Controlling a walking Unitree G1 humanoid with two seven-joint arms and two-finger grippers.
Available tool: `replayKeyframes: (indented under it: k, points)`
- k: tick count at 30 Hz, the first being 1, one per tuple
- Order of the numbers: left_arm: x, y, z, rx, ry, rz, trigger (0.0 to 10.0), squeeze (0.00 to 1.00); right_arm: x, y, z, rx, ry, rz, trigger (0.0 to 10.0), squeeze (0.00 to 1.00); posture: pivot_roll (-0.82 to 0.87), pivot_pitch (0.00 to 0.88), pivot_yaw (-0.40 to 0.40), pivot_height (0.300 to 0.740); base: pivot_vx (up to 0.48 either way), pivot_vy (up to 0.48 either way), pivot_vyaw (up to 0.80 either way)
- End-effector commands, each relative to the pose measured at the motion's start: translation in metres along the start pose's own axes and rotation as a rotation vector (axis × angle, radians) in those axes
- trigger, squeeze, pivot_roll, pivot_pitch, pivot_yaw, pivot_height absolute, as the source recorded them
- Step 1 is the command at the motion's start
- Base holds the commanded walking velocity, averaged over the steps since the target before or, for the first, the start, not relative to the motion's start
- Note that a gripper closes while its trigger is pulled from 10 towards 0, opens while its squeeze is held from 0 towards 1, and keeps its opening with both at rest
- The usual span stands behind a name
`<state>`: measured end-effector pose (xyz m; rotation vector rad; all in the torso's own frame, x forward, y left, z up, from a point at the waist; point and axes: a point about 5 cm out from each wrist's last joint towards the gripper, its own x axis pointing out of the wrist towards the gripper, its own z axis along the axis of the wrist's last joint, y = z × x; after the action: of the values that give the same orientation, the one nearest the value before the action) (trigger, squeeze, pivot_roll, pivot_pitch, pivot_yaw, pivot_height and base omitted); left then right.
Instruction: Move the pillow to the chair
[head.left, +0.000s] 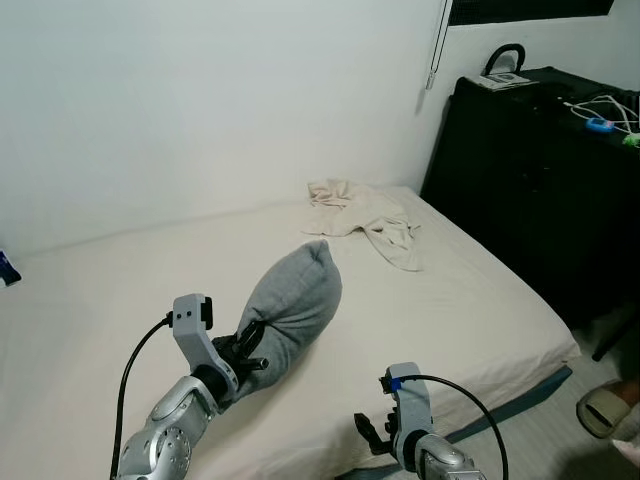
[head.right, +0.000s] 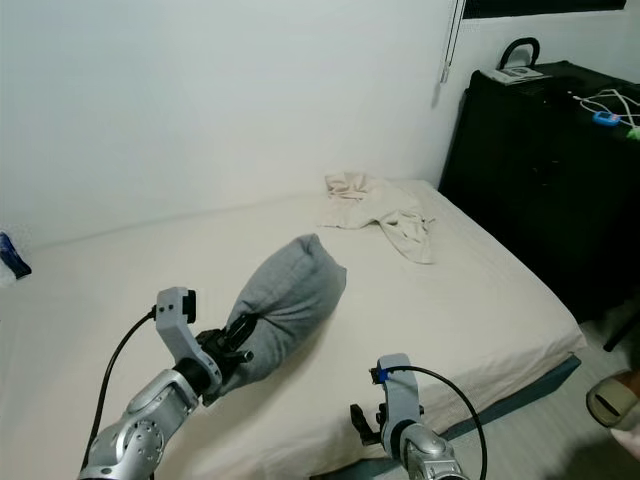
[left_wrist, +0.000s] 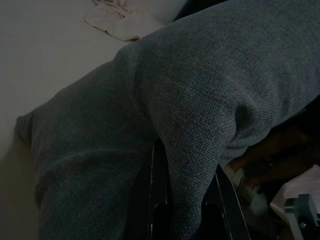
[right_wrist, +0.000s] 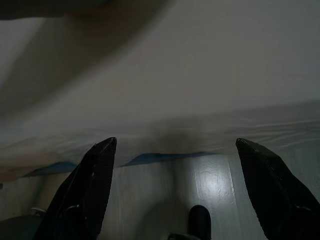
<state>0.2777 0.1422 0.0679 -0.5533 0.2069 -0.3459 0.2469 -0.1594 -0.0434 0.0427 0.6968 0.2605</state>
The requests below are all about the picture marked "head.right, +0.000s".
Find grey square pillow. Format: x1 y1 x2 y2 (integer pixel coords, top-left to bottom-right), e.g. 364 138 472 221
226 232 348 372

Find bed mattress with cream sheet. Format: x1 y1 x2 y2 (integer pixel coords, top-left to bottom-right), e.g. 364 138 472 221
0 177 587 480

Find blue-grey bed base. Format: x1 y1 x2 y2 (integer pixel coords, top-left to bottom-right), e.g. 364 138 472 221
345 354 584 480

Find crumpled cream garment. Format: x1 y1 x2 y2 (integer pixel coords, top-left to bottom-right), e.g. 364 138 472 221
321 171 437 266

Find dark blue object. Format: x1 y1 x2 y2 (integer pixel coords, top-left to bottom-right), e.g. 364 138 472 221
0 231 34 280

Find white paper booklet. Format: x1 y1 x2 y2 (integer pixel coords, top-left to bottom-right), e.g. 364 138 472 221
479 65 547 86

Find dark window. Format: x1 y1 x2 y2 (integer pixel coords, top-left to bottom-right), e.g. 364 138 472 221
463 0 640 20

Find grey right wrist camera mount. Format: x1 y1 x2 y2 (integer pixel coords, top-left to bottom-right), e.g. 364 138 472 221
369 352 427 453

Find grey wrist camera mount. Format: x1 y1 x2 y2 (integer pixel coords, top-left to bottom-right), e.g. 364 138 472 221
155 286 222 397
369 352 427 453

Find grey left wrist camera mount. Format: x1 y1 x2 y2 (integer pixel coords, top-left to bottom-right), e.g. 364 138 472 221
155 286 222 397

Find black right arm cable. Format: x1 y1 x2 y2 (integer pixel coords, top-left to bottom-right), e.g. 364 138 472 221
388 364 490 480

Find white blind cord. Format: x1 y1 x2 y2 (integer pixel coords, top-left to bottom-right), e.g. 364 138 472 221
439 0 464 85

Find black arched case handle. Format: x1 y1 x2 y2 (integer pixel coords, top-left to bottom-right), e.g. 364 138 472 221
497 36 542 72

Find white cable bundle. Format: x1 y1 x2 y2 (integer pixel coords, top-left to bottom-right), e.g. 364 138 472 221
571 87 640 132

